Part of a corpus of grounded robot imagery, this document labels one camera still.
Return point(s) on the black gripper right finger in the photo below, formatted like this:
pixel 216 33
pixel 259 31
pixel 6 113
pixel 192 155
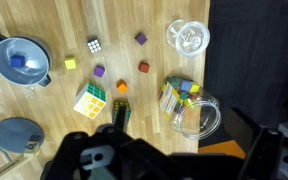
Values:
pixel 266 149

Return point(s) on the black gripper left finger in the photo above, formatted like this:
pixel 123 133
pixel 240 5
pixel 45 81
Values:
pixel 111 153

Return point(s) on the black green Rubik's cube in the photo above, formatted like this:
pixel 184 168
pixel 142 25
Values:
pixel 121 114

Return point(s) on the large white Rubik's cube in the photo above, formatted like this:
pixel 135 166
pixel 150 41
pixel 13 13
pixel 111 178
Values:
pixel 90 101

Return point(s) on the orange block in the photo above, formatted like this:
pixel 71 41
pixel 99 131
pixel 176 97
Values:
pixel 121 86

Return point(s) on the red block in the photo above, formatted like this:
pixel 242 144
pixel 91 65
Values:
pixel 143 67

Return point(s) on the yellow block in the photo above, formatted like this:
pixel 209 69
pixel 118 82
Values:
pixel 70 63

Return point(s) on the small Rubik's cube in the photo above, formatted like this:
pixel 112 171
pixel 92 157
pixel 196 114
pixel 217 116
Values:
pixel 94 45

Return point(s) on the dark purple block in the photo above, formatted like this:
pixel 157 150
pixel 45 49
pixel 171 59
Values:
pixel 141 38

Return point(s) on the blue block in bowl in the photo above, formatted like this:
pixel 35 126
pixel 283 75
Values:
pixel 17 61

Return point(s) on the grey lamp base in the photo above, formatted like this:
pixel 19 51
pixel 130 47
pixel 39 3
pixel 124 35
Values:
pixel 16 132

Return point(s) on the clear jar of blocks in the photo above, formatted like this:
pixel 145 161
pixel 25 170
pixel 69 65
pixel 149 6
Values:
pixel 190 110

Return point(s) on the grey bowl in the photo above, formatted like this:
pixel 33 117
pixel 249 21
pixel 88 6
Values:
pixel 25 61

